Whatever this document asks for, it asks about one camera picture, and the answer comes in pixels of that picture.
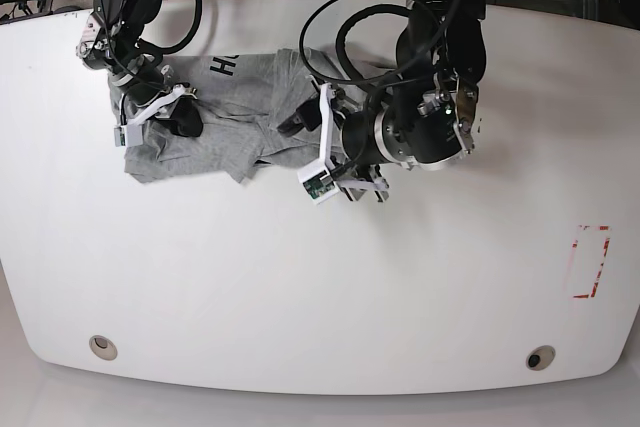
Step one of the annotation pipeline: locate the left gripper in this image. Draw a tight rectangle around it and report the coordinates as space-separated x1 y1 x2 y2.
277 86 479 203

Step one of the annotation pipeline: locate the grey Hugging Face T-shirt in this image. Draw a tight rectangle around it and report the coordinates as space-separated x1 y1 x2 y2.
106 47 396 187

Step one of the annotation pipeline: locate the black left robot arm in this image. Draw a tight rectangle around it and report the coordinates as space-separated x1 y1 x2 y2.
278 0 487 204

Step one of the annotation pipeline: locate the left table cable grommet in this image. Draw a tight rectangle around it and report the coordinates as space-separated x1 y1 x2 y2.
89 335 118 361

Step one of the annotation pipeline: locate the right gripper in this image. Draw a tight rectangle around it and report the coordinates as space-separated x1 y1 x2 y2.
106 56 203 138

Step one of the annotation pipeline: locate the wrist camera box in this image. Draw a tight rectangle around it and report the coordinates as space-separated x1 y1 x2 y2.
297 165 340 205
114 124 144 148

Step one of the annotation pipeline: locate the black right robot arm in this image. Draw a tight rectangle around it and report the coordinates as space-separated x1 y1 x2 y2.
76 0 204 146

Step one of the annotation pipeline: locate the right table cable grommet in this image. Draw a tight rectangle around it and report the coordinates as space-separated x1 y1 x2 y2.
525 345 556 371

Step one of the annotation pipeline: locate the red tape rectangle marking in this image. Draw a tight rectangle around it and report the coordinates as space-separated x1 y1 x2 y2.
566 225 612 300

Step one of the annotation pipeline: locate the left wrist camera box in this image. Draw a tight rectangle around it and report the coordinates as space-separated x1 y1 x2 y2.
297 165 340 205

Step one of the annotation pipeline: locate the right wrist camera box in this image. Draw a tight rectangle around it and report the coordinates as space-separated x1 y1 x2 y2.
114 124 144 148

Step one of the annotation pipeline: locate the table cable grommet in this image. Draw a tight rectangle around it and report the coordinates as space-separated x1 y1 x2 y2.
89 335 118 361
525 345 556 371

